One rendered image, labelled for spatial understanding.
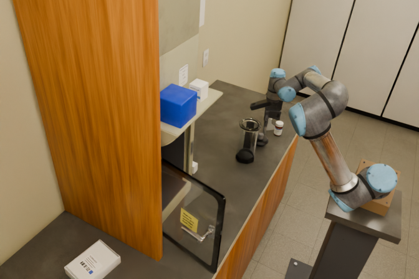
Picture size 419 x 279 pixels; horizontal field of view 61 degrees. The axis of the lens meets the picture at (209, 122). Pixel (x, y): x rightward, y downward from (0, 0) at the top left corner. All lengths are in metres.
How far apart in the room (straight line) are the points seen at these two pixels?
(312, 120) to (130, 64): 0.70
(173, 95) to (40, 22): 0.43
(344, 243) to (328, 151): 0.66
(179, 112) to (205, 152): 0.86
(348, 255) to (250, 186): 0.62
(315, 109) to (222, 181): 0.65
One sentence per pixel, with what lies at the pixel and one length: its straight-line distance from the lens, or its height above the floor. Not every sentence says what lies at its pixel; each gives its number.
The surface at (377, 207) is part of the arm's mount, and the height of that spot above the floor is 0.98.
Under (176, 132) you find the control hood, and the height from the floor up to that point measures 1.51.
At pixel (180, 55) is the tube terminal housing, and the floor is 1.67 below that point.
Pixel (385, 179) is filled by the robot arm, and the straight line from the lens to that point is 1.60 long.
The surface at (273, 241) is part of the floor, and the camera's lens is 2.80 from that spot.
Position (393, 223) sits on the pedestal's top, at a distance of 1.86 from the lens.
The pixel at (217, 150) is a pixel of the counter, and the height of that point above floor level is 0.94.
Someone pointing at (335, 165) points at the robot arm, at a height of 1.27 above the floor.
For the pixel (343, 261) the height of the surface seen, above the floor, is 0.59.
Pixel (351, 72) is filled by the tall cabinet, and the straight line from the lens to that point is 4.21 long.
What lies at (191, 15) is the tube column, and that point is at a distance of 1.23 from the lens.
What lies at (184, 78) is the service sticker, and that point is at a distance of 1.28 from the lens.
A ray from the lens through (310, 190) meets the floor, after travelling 3.23.
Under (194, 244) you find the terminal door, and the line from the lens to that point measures 1.36.
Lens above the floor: 2.18
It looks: 35 degrees down
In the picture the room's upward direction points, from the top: 4 degrees clockwise
